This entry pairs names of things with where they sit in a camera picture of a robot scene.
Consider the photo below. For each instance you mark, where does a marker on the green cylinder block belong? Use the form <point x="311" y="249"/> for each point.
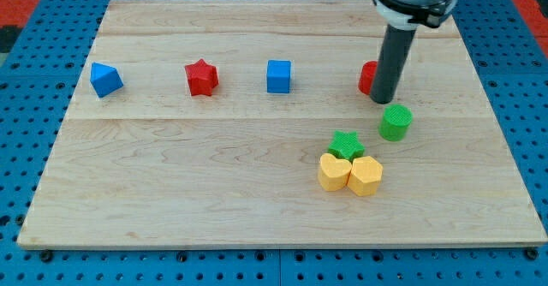
<point x="395" y="122"/>

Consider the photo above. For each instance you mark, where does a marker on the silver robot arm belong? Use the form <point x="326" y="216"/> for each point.
<point x="407" y="15"/>

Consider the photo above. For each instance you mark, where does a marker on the blue cube block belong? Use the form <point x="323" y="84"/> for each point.
<point x="278" y="76"/>

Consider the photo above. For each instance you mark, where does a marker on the yellow heart block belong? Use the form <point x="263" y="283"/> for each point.
<point x="333" y="172"/>

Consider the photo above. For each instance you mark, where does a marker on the green star block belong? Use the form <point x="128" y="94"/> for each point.
<point x="346" y="145"/>

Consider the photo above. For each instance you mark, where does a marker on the light wooden board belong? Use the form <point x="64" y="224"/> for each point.
<point x="151" y="167"/>

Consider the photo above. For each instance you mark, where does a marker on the red star block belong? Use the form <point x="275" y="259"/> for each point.
<point x="202" y="78"/>

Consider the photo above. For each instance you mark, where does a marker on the yellow hexagon block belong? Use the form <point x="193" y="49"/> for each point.
<point x="365" y="176"/>

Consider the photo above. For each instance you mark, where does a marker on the red cylinder block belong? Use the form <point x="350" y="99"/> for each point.
<point x="367" y="75"/>

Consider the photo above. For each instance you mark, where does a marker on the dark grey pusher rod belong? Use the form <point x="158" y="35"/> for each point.
<point x="391" y="60"/>

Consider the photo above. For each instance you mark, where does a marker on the blue triangular prism block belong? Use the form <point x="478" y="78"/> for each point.
<point x="105" y="79"/>

